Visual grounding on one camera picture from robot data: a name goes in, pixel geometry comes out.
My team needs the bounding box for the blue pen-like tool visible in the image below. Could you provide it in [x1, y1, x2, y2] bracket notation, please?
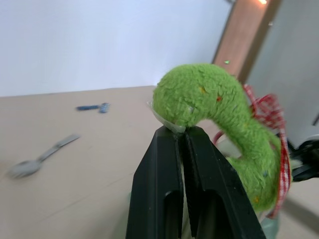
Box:
[75, 101, 111, 115]

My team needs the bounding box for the brown wooden door frame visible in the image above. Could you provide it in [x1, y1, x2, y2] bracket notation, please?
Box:
[211, 0, 282, 83]

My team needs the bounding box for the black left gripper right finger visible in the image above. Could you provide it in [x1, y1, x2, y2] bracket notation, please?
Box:
[182, 126, 267, 239]

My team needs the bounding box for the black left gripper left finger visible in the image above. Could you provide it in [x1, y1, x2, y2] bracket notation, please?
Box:
[125, 126, 185, 239]

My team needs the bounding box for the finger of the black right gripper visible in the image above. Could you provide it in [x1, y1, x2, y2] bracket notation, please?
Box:
[292, 160, 319, 183]
[288, 139, 319, 161]

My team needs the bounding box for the green plush wreath toy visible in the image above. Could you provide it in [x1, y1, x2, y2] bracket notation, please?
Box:
[146, 62, 293, 220]

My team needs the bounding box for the silver metal spoon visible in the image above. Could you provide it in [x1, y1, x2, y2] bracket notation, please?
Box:
[6, 133, 81, 180]

